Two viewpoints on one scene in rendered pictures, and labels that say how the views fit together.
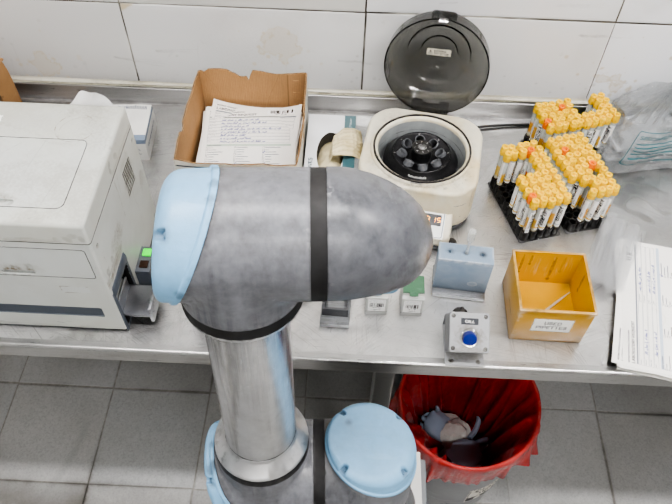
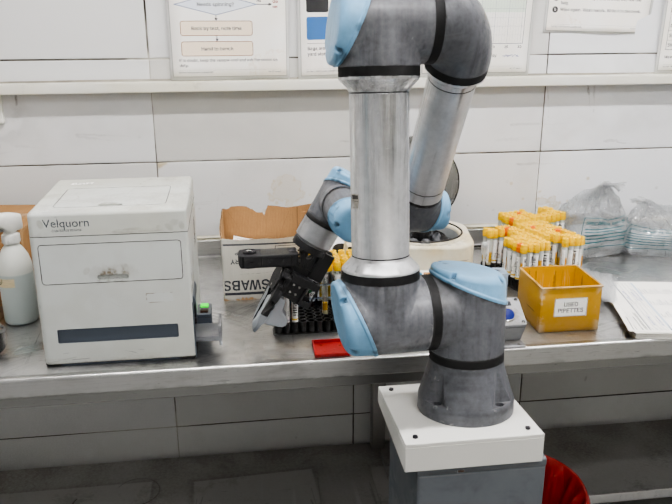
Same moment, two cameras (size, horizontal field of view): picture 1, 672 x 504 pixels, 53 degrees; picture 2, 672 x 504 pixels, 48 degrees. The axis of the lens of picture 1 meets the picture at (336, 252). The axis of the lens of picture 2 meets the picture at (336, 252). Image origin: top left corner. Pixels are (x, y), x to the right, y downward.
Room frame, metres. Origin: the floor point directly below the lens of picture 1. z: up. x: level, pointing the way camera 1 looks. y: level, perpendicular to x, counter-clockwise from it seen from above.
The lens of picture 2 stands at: (-0.71, 0.32, 1.52)
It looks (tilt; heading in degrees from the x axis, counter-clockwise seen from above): 18 degrees down; 351
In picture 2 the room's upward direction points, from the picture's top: straight up
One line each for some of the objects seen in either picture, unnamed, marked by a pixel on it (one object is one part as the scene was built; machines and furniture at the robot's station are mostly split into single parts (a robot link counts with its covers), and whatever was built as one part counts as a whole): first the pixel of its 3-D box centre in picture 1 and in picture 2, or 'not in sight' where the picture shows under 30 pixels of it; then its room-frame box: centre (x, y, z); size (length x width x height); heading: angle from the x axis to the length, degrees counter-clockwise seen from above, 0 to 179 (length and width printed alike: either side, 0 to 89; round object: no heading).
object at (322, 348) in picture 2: not in sight; (330, 347); (0.63, 0.12, 0.88); 0.07 x 0.07 x 0.01; 89
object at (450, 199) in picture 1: (418, 173); (421, 255); (1.00, -0.17, 0.94); 0.30 x 0.24 x 0.12; 170
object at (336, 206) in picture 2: not in sight; (357, 214); (0.57, 0.07, 1.16); 0.11 x 0.11 x 0.08; 3
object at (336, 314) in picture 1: (336, 302); not in sight; (0.70, 0.00, 0.89); 0.09 x 0.05 x 0.04; 176
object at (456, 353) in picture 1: (465, 323); (499, 316); (0.65, -0.24, 0.92); 0.13 x 0.07 x 0.08; 179
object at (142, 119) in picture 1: (96, 120); not in sight; (1.13, 0.53, 0.94); 0.22 x 0.12 x 0.13; 93
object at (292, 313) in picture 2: not in sight; (313, 300); (0.76, 0.13, 0.93); 0.17 x 0.09 x 0.11; 88
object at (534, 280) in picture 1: (546, 296); (557, 297); (0.70, -0.39, 0.93); 0.13 x 0.13 x 0.10; 88
